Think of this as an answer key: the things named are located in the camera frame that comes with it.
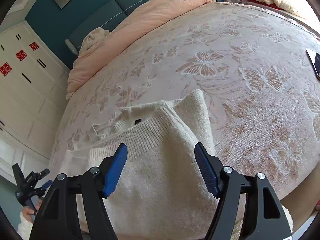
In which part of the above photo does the peach folded duvet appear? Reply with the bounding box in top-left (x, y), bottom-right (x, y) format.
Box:
top-left (66, 0), bottom-right (216, 100)

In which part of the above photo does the teal padded headboard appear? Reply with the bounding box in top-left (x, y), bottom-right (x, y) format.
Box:
top-left (25, 0), bottom-right (149, 69)

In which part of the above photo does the cream knit sweater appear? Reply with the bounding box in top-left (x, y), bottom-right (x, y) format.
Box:
top-left (60, 89), bottom-right (217, 239)

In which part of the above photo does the cream crumpled garment on duvet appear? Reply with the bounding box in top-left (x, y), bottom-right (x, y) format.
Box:
top-left (79, 27), bottom-right (110, 54)

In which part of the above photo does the pink butterfly bedspread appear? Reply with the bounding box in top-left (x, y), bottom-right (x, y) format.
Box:
top-left (49, 3), bottom-right (319, 200)

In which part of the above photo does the dark phone on bed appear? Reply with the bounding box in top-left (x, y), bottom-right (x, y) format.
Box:
top-left (305, 48), bottom-right (320, 80)

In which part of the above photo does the white panelled wardrobe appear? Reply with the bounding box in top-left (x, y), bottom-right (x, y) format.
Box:
top-left (1, 21), bottom-right (69, 183)

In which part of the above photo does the person's left hand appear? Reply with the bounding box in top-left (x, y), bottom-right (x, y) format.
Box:
top-left (22, 198), bottom-right (42, 223)

